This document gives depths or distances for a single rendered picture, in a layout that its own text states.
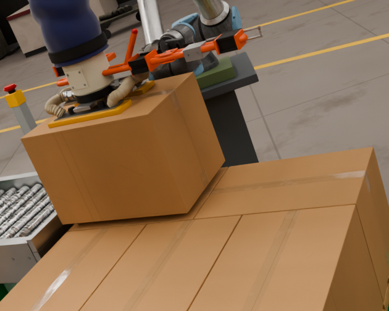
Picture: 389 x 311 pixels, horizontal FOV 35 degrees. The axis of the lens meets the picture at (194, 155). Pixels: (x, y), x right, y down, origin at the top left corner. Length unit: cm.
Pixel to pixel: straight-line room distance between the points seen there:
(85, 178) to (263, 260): 82
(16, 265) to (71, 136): 64
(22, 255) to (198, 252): 85
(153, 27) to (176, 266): 105
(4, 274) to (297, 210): 130
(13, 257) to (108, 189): 53
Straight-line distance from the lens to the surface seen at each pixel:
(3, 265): 269
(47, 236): 255
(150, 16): 258
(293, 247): 187
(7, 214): 308
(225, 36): 205
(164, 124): 214
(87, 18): 227
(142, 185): 222
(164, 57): 215
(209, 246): 202
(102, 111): 223
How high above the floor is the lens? 153
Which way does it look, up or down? 21 degrees down
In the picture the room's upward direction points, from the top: 21 degrees counter-clockwise
